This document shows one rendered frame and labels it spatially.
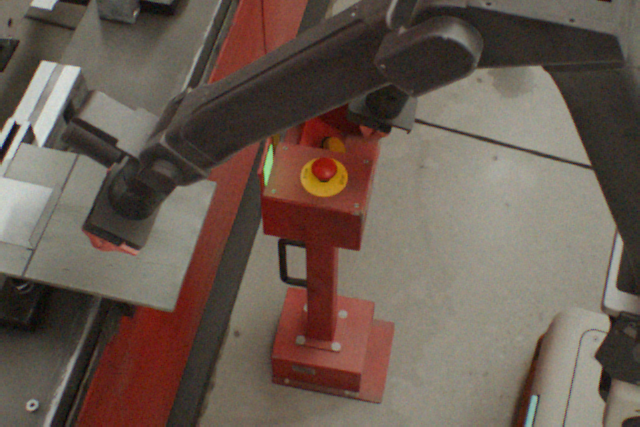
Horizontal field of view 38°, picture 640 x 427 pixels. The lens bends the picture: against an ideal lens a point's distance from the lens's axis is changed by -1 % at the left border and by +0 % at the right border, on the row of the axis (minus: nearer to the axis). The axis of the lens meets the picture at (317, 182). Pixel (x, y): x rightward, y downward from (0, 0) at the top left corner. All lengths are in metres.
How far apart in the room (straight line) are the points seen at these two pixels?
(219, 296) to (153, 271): 1.05
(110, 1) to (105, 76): 0.12
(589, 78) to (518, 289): 1.68
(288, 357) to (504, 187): 0.75
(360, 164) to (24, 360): 0.57
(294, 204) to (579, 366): 0.73
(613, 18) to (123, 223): 0.61
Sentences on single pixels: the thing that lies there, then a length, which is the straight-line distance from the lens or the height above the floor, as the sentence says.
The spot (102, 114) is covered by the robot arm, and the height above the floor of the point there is 1.25.
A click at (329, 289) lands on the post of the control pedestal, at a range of 1.79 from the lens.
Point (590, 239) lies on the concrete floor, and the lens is 2.36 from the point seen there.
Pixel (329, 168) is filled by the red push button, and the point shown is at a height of 0.81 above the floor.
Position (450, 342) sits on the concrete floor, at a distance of 2.16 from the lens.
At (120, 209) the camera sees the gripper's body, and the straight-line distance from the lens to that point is 1.00.
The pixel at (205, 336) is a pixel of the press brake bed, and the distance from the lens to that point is 2.10.
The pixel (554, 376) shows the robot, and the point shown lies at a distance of 1.87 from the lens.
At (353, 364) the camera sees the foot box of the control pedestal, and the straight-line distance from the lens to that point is 1.99.
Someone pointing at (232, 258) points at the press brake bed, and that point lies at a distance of 2.19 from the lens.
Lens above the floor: 1.96
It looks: 57 degrees down
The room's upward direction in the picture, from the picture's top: straight up
